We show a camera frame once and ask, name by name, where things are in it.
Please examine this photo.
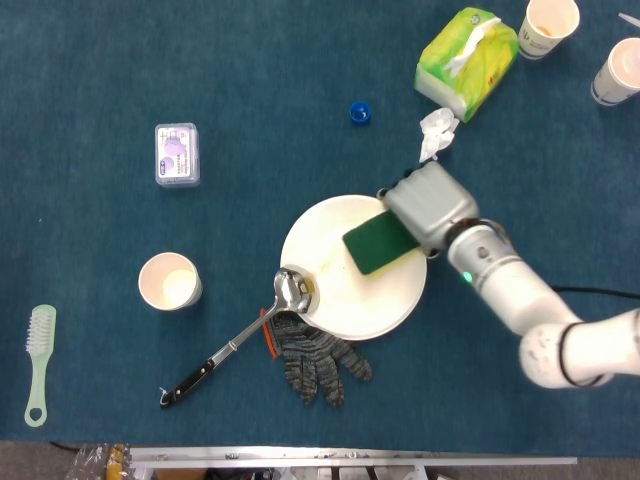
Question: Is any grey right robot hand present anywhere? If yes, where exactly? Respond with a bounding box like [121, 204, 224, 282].
[375, 160, 481, 258]

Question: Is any green yellow sponge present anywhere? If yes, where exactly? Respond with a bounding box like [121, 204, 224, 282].
[341, 209, 422, 276]

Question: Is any white round plate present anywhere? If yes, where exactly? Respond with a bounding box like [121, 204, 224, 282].
[279, 194, 429, 342]

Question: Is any steel ladle with black handle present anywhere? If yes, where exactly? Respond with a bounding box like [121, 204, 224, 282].
[158, 267, 316, 409]

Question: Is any crumpled white tissue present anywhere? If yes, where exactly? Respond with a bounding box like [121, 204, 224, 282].
[418, 107, 460, 164]

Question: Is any green yellow tissue pack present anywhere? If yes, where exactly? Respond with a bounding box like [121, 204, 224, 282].
[413, 6, 521, 124]

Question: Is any grey striped knit glove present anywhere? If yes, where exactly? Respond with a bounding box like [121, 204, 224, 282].
[258, 308, 374, 407]

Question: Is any printed paper cup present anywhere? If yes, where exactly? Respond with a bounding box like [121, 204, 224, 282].
[590, 37, 640, 108]
[517, 0, 582, 62]

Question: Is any clear plastic box with label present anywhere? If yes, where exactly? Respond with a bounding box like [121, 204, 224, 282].
[153, 122, 202, 189]

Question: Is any plain white paper cup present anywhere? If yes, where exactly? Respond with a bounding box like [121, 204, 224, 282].
[137, 251, 204, 313]

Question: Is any pale green scrubbing brush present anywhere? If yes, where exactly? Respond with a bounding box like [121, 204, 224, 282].
[23, 303, 58, 428]

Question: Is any crinkled clear plastic bag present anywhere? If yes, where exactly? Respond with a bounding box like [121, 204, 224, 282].
[63, 442, 132, 480]

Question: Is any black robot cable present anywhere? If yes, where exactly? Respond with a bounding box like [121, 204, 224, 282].
[549, 285, 640, 299]

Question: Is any aluminium frame rail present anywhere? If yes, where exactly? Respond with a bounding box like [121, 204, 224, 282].
[128, 445, 579, 480]

